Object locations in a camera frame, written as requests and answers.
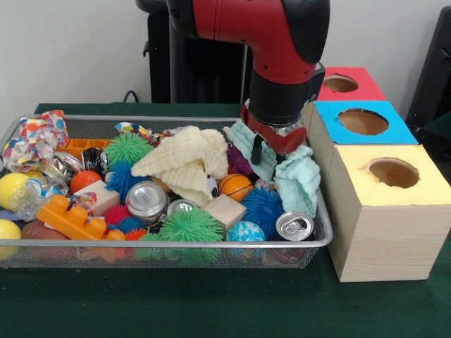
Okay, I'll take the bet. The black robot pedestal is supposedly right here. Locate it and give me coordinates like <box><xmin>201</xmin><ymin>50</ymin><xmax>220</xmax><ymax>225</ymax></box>
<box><xmin>144</xmin><ymin>11</ymin><xmax>251</xmax><ymax>105</ymax></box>

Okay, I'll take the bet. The blue spiky ball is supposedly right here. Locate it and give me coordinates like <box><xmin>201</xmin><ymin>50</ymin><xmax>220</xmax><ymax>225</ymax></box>
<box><xmin>241</xmin><ymin>187</ymin><xmax>285</xmax><ymax>239</ymax></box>

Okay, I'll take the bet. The small orange basketball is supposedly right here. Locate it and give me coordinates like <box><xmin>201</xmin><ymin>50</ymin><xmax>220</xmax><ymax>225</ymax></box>
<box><xmin>218</xmin><ymin>173</ymin><xmax>253</xmax><ymax>204</ymax></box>

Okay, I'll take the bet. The mint green muslin cloth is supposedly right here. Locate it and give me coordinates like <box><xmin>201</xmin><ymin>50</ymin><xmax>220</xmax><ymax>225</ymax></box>
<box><xmin>224</xmin><ymin>120</ymin><xmax>321</xmax><ymax>219</ymax></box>

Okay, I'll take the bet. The wooden box with three holes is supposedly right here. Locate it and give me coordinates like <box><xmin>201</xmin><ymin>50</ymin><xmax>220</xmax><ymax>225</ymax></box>
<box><xmin>302</xmin><ymin>66</ymin><xmax>451</xmax><ymax>282</ymax></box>

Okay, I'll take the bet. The small green spiky ball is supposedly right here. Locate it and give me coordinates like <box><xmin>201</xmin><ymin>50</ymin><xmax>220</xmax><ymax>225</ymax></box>
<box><xmin>104</xmin><ymin>132</ymin><xmax>154</xmax><ymax>170</ymax></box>

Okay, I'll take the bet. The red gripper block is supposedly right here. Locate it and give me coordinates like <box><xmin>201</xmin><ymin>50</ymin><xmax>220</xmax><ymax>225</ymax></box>
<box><xmin>240</xmin><ymin>101</ymin><xmax>309</xmax><ymax>164</ymax></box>

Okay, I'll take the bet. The cream yellow muslin cloth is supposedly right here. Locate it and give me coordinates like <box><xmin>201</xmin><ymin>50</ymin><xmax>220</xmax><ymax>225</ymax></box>
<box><xmin>130</xmin><ymin>127</ymin><xmax>230</xmax><ymax>208</ymax></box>

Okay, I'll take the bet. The clear mesh bin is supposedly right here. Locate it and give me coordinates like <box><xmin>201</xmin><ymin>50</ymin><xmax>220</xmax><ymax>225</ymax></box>
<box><xmin>0</xmin><ymin>113</ymin><xmax>333</xmax><ymax>268</ymax></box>

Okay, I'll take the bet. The silver can with pull tab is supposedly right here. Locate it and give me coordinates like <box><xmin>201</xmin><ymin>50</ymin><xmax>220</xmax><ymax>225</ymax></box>
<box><xmin>276</xmin><ymin>211</ymin><xmax>315</xmax><ymax>242</ymax></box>

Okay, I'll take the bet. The dark green table cloth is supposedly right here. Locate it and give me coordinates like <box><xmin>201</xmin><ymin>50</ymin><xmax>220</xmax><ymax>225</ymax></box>
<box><xmin>0</xmin><ymin>102</ymin><xmax>451</xmax><ymax>338</ymax></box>

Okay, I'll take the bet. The large green spiky ball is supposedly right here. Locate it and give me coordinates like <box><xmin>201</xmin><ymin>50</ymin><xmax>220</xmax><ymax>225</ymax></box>
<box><xmin>159</xmin><ymin>206</ymin><xmax>225</xmax><ymax>244</ymax></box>

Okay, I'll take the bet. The black chair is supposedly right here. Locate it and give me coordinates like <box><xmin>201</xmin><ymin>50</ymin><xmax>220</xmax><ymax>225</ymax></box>
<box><xmin>405</xmin><ymin>6</ymin><xmax>451</xmax><ymax>138</ymax></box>

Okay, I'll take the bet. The orange plastic toy piece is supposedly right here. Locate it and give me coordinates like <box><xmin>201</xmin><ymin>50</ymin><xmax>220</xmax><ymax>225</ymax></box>
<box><xmin>37</xmin><ymin>194</ymin><xmax>126</xmax><ymax>242</ymax></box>

